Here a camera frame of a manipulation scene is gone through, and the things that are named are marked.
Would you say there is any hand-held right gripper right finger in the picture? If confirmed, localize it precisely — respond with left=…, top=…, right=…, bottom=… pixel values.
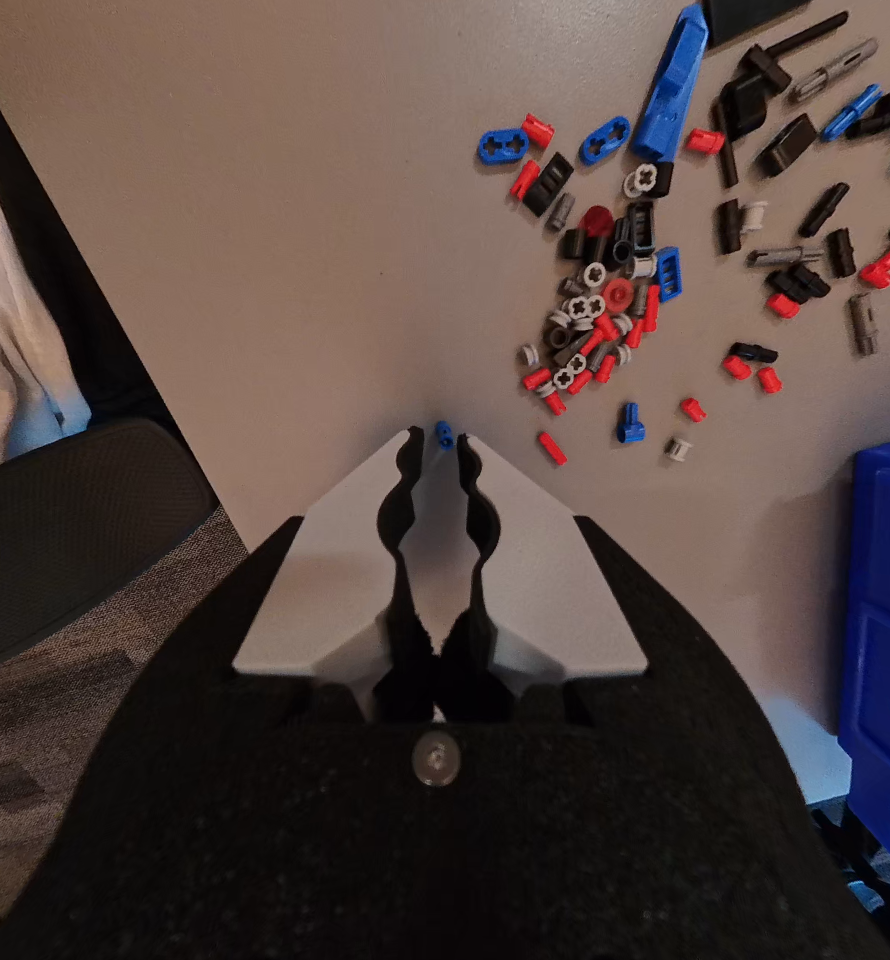
left=445, top=433, right=650, bottom=702

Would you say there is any black square lego plate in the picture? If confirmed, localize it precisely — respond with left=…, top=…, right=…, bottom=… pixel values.
left=703, top=0, right=815, bottom=44

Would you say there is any long blue lego panel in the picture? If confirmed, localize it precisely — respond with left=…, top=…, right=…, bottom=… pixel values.
left=631, top=3, right=710, bottom=165

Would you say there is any blue plastic bin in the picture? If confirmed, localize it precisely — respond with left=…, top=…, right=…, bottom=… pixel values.
left=837, top=442, right=890, bottom=865

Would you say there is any black mesh chair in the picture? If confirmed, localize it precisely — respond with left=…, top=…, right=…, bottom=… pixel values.
left=0, top=418, right=219, bottom=680

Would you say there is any pile of small lego pieces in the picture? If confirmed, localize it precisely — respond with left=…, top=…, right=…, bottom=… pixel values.
left=477, top=22, right=890, bottom=468

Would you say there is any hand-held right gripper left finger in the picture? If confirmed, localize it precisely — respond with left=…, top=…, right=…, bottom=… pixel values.
left=232, top=426, right=437, bottom=723

